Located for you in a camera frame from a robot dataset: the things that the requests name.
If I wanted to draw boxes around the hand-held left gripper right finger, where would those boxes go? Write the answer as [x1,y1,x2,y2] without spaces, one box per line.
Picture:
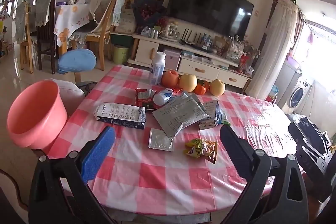
[219,125,308,224]

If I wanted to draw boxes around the black television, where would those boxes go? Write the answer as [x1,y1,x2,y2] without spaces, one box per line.
[166,0,255,38]

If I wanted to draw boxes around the white kettle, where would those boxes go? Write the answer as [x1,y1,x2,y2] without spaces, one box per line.
[160,23,177,41]

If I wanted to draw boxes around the red snack wrapper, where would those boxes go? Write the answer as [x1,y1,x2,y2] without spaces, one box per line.
[135,88,158,111]

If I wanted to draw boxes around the yellow snack packet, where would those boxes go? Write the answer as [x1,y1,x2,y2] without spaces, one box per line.
[184,138,218,164]

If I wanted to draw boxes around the white cushion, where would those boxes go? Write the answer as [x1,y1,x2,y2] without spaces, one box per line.
[50,78,86,115]

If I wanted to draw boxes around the brown paper bag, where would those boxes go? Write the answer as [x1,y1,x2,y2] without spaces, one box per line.
[215,36,229,54]

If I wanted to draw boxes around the cream television cabinet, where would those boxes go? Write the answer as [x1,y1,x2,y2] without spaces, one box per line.
[128,30,253,89]

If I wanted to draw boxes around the pack of small bottles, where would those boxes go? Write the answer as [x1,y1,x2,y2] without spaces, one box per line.
[142,26,159,38]

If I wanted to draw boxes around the pink plastic bucket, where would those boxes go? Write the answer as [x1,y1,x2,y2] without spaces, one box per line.
[7,80,68,149]

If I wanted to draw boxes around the tall white bottle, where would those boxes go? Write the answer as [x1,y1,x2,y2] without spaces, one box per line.
[148,51,166,86]

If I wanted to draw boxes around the black router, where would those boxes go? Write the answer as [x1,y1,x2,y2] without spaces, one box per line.
[181,27,202,45]

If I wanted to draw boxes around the silver blister tray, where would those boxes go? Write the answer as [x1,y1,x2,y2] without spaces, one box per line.
[148,128,175,151]

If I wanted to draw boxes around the dark wooden chair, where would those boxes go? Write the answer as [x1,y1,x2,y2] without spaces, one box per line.
[35,0,57,75]

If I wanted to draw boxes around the small white bottle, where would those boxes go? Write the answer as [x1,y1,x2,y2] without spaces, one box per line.
[153,90,175,106]

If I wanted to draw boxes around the yellow pear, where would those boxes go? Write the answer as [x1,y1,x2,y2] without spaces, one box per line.
[210,79,226,96]
[179,74,198,93]

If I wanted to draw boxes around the blue cushioned stool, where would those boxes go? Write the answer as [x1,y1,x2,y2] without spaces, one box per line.
[58,49,97,75]

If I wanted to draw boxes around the purple basin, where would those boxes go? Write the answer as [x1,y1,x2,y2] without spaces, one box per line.
[286,56,301,68]

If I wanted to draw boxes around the red bottle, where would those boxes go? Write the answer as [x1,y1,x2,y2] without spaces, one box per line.
[238,52,247,73]

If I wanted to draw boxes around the red white checkered tablecloth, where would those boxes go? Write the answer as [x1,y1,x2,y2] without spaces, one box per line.
[46,64,305,215]

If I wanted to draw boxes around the white washing machine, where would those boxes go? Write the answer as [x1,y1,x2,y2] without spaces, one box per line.
[287,77,313,114]

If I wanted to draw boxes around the green waste bin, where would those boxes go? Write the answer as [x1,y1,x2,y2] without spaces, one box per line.
[113,45,130,65]

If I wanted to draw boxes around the small drink carton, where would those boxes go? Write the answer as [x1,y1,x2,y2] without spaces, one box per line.
[197,100,219,130]

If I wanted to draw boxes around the grey knitted cloth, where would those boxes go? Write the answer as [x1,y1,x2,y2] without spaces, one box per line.
[35,0,54,26]

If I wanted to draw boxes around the pink storage box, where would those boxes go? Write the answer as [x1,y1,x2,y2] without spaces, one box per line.
[163,48,182,71]

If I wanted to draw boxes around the blue white plastic wrapper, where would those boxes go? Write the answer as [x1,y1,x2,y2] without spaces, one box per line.
[215,107,231,127]

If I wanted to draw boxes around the dark wrapped flower bouquet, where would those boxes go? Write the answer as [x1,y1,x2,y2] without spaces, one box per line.
[131,0,168,28]

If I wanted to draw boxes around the black clothing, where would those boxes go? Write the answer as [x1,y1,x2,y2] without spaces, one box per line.
[288,114,332,188]

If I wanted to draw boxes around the grey pouch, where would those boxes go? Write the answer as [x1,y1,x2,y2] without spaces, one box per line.
[181,92,209,119]
[152,98,201,140]

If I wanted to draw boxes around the clear plastic bag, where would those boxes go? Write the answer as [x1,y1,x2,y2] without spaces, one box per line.
[226,38,244,62]

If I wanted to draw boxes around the leafy orange tangerine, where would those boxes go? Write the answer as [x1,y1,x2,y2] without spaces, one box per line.
[194,83,207,95]

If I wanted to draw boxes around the red apple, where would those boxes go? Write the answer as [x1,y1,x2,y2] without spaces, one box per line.
[161,70,180,87]

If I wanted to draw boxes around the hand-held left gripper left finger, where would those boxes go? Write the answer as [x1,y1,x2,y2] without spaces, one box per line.
[28,126,116,224]

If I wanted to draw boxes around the white blue medicine box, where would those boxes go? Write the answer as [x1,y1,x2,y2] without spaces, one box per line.
[94,102,146,130]

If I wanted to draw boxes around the covered standing air conditioner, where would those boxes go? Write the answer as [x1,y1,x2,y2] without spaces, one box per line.
[247,0,300,101]

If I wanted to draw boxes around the orange print tablecloth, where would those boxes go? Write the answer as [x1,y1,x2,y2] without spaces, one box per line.
[54,4,92,47]

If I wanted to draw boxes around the light wooden chair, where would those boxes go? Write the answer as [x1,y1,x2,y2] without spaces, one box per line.
[16,1,34,73]
[85,0,118,69]

